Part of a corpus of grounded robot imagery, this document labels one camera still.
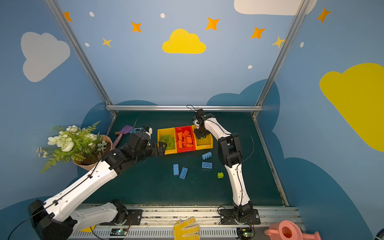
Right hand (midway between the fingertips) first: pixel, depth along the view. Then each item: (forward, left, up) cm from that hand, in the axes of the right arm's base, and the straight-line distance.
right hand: (203, 133), depth 104 cm
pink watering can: (-55, -37, +7) cm, 67 cm away
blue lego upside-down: (-29, +11, -2) cm, 31 cm away
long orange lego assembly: (-9, +15, -1) cm, 18 cm away
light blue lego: (-17, -3, -2) cm, 17 cm away
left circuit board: (-60, +39, -3) cm, 72 cm away
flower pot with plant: (-28, +59, +22) cm, 69 cm away
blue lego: (-23, -3, -3) cm, 23 cm away
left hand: (-24, +22, +19) cm, 38 cm away
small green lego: (-29, -11, -3) cm, 31 cm away
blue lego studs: (-27, +16, -3) cm, 32 cm away
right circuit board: (-57, -21, -5) cm, 61 cm away
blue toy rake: (+3, +51, -4) cm, 51 cm away
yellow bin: (-1, +23, +2) cm, 23 cm away
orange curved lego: (-2, +17, -1) cm, 17 cm away
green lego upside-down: (-5, +26, -1) cm, 27 cm away
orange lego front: (-6, +9, 0) cm, 11 cm away
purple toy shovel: (+1, +58, -2) cm, 58 cm away
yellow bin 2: (-6, -2, -4) cm, 8 cm away
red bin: (-14, +11, 0) cm, 18 cm away
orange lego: (-1, +12, -1) cm, 12 cm away
